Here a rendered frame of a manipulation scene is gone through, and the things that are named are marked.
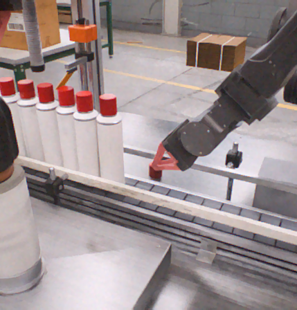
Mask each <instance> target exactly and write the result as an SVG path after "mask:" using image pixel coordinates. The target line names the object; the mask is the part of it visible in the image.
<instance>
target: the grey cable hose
mask: <svg viewBox="0 0 297 310"><path fill-rule="evenodd" d="M22 1H23V6H24V9H23V10H22V12H23V16H24V25H25V26H24V27H25V33H26V39H27V45H28V50H29V57H30V63H31V64H30V67H31V69H32V72H36V73H39V72H42V71H44V70H45V63H44V61H43V57H42V56H43V55H42V43H41V37H40V32H39V27H38V26H39V25H38V20H37V16H36V15H37V11H36V7H35V6H36V5H35V0H22Z"/></svg>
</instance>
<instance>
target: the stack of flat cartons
mask: <svg viewBox="0 0 297 310"><path fill-rule="evenodd" d="M246 41H247V38H246V37H231V36H225V35H210V34H206V33H202V34H200V35H198V36H196V37H195V38H193V39H190V40H188V41H187V43H186V46H187V47H186V49H187V51H186V53H187V55H186V57H187V59H186V66H193V67H198V68H203V69H212V70H218V71H227V72H231V71H232V70H233V69H234V68H235V67H236V66H238V65H239V64H243V63H244V61H245V59H244V58H245V57H244V56H245V52H246Z"/></svg>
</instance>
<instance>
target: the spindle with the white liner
mask: <svg viewBox="0 0 297 310"><path fill-rule="evenodd" d="M18 155H19V146H18V142H17V136H16V132H15V126H14V122H13V119H12V113H11V110H10V107H9V106H8V105H7V103H6V102H5V100H4V99H3V98H2V97H1V96H0V293H7V294H9V293H18V292H21V291H24V290H26V289H28V288H30V287H32V286H34V285H35V284H36V283H38V282H39V281H40V280H41V278H42V276H43V275H44V271H45V268H46V265H45V261H44V258H43V257H42V248H41V246H40V244H39V240H38V236H37V231H36V228H35V220H34V216H33V211H32V208H31V204H30V197H29V192H28V188H27V185H26V177H25V172H24V169H23V168H22V167H21V166H20V165H18V164H16V163H14V160H15V159H16V158H17V157H18Z"/></svg>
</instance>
